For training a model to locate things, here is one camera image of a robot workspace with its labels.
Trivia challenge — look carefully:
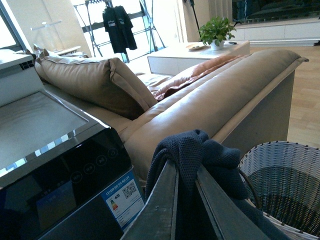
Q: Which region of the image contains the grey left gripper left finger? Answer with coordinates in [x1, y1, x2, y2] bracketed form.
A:
[121, 160, 179, 240]

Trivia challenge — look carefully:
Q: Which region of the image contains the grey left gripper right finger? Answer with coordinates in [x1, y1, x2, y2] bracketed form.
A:
[195, 165, 268, 240]

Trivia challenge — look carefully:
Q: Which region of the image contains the dark navy knitted garment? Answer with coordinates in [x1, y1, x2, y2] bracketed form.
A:
[145, 129, 288, 240]

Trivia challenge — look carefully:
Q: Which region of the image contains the grey front-load washing machine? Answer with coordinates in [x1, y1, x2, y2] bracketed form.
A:
[0, 50, 133, 240]

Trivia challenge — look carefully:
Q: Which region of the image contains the black clothes drying rack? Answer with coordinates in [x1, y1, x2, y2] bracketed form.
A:
[71, 0, 165, 63]

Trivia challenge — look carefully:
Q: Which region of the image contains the blue energy label sticker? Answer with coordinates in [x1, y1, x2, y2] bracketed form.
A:
[100, 169, 145, 232]

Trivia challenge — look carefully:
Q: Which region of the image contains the white wicker laundry basket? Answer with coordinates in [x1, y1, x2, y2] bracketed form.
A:
[238, 141, 320, 240]

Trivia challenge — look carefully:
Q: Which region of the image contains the tan leather sofa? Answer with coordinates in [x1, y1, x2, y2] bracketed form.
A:
[38, 48, 307, 182]

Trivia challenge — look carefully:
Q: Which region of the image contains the tan leather back cushion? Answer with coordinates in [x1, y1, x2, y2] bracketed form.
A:
[35, 49, 157, 120]

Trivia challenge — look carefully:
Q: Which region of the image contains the pink throw blanket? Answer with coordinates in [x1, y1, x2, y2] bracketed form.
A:
[152, 54, 248, 102]

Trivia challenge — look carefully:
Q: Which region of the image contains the white coffee table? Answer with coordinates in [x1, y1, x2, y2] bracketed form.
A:
[147, 40, 250, 76]

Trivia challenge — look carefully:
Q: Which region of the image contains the wooden plate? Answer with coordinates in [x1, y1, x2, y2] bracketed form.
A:
[185, 42, 207, 52]

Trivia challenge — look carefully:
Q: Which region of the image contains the green potted plant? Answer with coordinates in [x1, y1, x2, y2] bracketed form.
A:
[198, 16, 237, 50]

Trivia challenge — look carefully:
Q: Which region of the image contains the black hanging t-shirt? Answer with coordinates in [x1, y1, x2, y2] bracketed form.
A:
[102, 5, 138, 54]

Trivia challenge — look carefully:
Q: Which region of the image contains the white tv cabinet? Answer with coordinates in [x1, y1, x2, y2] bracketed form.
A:
[232, 17, 320, 47]

